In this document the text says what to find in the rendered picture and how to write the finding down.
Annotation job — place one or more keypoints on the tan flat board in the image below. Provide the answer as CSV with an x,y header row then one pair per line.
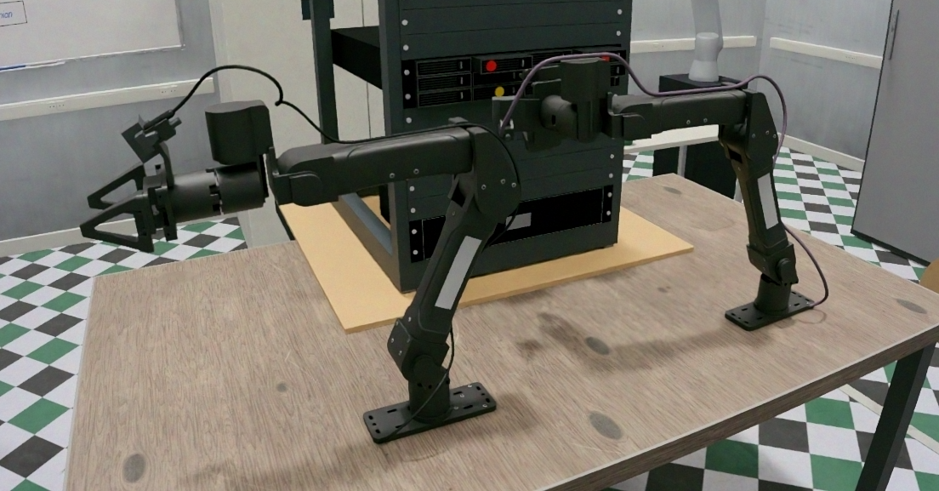
x,y
362,296

